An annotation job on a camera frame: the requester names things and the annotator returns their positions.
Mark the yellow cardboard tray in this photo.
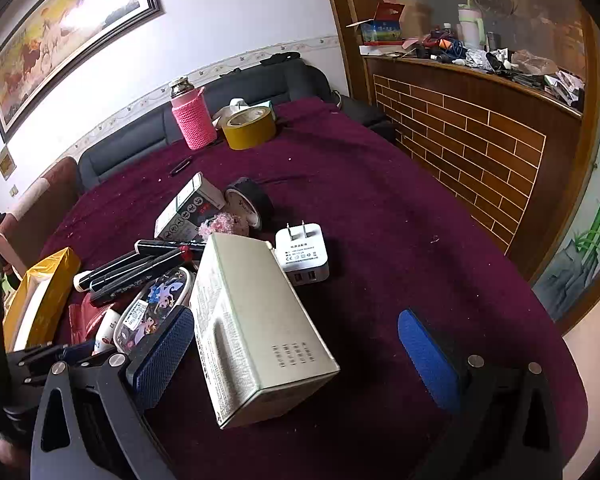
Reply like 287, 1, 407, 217
2, 246, 82, 353

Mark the framed horse painting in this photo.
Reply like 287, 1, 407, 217
0, 0, 162, 143

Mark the white glove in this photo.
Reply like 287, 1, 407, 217
211, 98, 273, 131

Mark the wooden brick-pattern counter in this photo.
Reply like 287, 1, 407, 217
320, 0, 600, 331

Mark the black marker with orange cap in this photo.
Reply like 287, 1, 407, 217
134, 239, 208, 257

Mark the pink fluffy ball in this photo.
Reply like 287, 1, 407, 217
197, 211, 251, 241

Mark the white plug charger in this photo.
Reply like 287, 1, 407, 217
274, 220, 331, 287

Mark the pile of assorted clutter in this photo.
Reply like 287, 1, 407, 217
405, 25, 586, 111

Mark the maroon tablecloth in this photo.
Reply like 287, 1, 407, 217
30, 97, 588, 480

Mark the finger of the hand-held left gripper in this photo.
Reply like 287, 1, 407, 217
6, 341, 98, 387

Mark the beige cardboard box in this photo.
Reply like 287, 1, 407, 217
189, 231, 341, 430

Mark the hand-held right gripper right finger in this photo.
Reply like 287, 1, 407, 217
397, 308, 566, 480

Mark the black leather sofa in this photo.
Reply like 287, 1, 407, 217
77, 57, 398, 193

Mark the clear cartoon pencil case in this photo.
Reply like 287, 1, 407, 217
114, 266, 197, 361

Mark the yellow tape roll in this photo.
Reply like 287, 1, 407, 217
221, 106, 277, 151

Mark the red open box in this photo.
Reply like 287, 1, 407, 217
347, 1, 406, 47

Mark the small white printed box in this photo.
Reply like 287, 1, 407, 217
154, 172, 227, 242

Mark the bottle with pink knit sleeve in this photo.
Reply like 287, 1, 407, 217
169, 77, 218, 152

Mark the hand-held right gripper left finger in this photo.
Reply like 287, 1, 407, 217
30, 305, 196, 480

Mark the black tape roll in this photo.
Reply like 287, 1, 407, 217
224, 176, 276, 233

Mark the white tube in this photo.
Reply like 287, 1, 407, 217
91, 307, 122, 356

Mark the red foil packet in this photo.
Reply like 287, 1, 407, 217
68, 294, 111, 346

